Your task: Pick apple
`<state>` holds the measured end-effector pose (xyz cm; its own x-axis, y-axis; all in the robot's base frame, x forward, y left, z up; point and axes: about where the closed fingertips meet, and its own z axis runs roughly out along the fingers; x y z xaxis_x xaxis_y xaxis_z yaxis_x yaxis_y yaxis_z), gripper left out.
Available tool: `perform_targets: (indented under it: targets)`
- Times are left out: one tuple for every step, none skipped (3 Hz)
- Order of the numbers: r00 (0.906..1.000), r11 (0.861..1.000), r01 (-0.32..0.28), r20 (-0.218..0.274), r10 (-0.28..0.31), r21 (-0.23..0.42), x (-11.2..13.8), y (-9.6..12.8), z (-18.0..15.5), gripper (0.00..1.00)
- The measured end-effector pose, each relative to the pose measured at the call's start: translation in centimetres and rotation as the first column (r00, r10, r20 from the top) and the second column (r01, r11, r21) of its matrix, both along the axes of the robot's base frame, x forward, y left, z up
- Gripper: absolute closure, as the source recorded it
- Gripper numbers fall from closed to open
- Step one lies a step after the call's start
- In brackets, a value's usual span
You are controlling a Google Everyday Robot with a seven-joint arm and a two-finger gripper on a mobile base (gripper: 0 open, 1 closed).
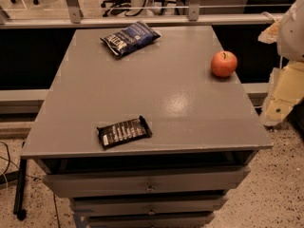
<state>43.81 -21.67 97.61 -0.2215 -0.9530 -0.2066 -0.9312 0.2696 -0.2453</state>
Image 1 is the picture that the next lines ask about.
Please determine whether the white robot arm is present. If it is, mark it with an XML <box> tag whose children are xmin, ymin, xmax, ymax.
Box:
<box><xmin>258</xmin><ymin>0</ymin><xmax>304</xmax><ymax>126</ymax></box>

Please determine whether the red apple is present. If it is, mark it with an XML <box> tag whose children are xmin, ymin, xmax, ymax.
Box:
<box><xmin>211</xmin><ymin>51</ymin><xmax>238</xmax><ymax>78</ymax></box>

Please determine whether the grey drawer cabinet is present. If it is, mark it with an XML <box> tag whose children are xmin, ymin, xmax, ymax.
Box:
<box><xmin>22</xmin><ymin>27</ymin><xmax>271</xmax><ymax>228</ymax></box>

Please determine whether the blue chip bag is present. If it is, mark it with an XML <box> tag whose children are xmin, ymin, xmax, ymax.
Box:
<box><xmin>101</xmin><ymin>21</ymin><xmax>161</xmax><ymax>57</ymax></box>

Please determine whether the black snack bar wrapper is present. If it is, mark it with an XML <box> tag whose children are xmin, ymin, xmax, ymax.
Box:
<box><xmin>97</xmin><ymin>116</ymin><xmax>153</xmax><ymax>148</ymax></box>

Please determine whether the black office chair centre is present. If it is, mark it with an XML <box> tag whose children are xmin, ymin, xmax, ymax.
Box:
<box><xmin>101</xmin><ymin>0</ymin><xmax>131</xmax><ymax>17</ymax></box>

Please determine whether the grey metal railing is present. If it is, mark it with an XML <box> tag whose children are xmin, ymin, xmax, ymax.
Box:
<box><xmin>0</xmin><ymin>0</ymin><xmax>292</xmax><ymax>29</ymax></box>

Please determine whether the black stand leg with caster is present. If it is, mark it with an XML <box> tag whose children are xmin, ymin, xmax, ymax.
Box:
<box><xmin>13</xmin><ymin>158</ymin><xmax>27</xmax><ymax>221</ymax></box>

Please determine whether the floor cable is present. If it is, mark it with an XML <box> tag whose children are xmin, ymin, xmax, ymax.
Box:
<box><xmin>0</xmin><ymin>141</ymin><xmax>21</xmax><ymax>188</ymax></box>

